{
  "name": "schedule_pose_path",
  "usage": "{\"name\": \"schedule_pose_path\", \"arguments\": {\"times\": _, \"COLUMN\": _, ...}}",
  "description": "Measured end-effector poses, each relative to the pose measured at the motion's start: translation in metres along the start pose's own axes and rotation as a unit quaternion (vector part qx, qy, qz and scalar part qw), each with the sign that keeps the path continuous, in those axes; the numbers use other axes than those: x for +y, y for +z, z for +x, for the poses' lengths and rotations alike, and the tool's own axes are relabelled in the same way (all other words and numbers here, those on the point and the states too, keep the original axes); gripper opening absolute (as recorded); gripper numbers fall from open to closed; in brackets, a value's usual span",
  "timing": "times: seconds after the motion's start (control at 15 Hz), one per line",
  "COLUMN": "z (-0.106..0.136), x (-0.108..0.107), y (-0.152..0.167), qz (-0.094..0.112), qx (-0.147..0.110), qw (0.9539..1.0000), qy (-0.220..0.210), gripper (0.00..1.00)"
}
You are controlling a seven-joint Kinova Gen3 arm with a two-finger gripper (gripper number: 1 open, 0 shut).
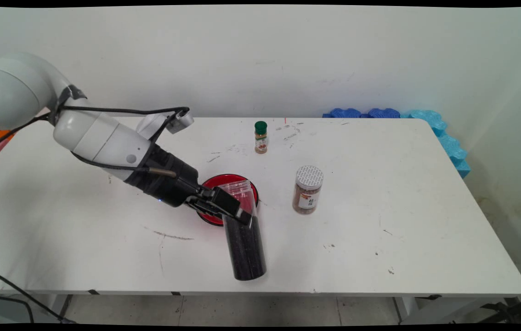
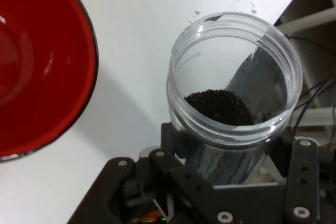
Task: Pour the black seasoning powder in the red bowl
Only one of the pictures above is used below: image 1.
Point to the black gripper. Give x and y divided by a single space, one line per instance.
164 181

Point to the clear jar with black seeds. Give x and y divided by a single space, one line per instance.
246 253

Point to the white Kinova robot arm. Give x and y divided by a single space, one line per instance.
12 87

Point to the red bowl with black rim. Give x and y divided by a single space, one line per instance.
212 180

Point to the small spice bottle green cap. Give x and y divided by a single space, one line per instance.
261 138

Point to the spice jar white patterned lid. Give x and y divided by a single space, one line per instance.
308 177

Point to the dark blue foam mat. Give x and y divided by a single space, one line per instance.
383 113
345 113

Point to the light blue foam mat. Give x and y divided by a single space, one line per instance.
449 142

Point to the black stand legs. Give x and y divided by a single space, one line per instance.
499 309

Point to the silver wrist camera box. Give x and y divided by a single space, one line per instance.
180 122

